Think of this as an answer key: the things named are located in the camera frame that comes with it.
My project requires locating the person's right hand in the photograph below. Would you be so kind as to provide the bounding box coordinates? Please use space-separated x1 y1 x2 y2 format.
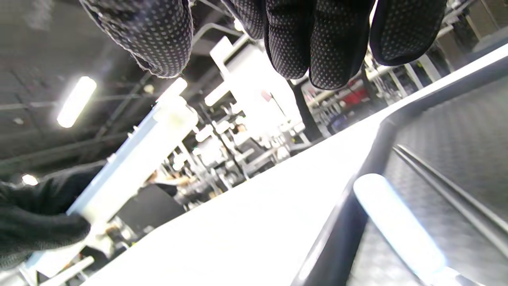
79 0 447 90

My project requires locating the person's left hand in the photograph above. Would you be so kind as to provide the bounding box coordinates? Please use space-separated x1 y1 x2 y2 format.
0 162 107 271

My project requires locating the blue lunch box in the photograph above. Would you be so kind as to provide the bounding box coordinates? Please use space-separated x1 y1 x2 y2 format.
22 95 199 278

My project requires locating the blue handled spoon utensil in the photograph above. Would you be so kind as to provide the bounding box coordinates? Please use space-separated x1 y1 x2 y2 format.
352 173 461 286

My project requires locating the ceiling light tube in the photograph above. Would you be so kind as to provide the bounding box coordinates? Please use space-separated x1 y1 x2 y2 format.
57 76 97 128

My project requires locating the black plastic tray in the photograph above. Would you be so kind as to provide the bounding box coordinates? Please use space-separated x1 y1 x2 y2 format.
292 50 508 286

